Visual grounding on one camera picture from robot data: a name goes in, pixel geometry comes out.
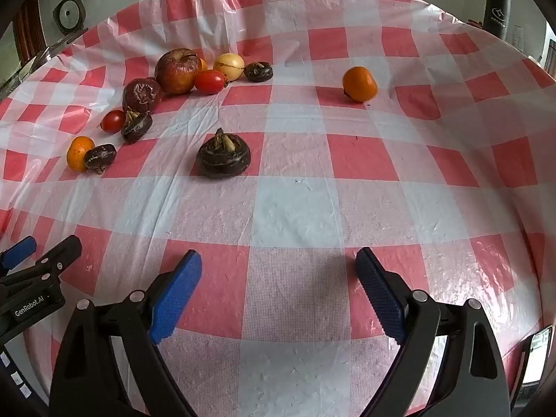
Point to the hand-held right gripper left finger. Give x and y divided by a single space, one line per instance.
178 295

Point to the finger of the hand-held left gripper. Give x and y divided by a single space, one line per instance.
18 252
61 258

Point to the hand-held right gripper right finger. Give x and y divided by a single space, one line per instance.
382 295

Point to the small red tomato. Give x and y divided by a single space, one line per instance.
113 121

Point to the dark red wrinkled apple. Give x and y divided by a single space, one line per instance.
141 95

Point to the yellow passion fruit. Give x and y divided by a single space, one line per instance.
228 67

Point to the orange tangerine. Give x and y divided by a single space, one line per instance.
77 153

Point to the red white checkered tablecloth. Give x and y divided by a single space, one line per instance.
304 208

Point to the large dark water chestnut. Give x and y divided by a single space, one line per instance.
223 158

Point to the black smartphone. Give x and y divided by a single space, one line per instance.
535 356

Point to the orange persimmon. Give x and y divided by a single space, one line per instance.
359 84

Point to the large wrinkled red-yellow apple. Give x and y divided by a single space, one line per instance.
176 71

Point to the wooden framed glass door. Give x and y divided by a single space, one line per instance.
30 30

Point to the small orange citrus fruit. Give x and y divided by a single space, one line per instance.
203 65

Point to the black bottle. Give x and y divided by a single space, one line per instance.
496 8

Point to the metal rail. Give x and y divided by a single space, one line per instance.
54 47

